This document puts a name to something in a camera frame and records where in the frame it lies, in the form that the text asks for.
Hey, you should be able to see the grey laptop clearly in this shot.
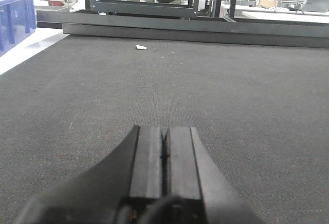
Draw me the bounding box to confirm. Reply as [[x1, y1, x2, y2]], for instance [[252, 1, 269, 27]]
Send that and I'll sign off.
[[301, 0, 328, 12]]

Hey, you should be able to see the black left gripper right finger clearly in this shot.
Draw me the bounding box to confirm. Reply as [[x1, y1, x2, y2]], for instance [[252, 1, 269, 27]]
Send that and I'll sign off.
[[166, 126, 260, 223]]

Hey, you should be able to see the blue plastic crate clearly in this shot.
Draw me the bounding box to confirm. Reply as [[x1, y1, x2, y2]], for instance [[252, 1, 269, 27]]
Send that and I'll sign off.
[[1, 0, 36, 55]]

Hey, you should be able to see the white background table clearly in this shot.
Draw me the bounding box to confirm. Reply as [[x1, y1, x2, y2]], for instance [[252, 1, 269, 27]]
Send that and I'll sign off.
[[234, 5, 328, 24]]

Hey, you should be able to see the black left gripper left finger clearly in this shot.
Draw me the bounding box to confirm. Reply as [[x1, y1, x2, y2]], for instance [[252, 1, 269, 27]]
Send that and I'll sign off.
[[16, 125, 162, 223]]

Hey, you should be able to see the black woven table mat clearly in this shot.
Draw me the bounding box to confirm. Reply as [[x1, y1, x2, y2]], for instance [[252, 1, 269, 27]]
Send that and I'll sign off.
[[1, 36, 328, 223]]

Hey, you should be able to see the long black metal beam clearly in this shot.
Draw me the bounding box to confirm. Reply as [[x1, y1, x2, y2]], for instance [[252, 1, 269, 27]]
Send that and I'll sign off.
[[36, 10, 328, 49]]

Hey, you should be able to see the small white paper scrap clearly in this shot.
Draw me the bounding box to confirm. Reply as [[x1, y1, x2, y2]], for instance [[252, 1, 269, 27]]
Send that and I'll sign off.
[[136, 45, 147, 50]]

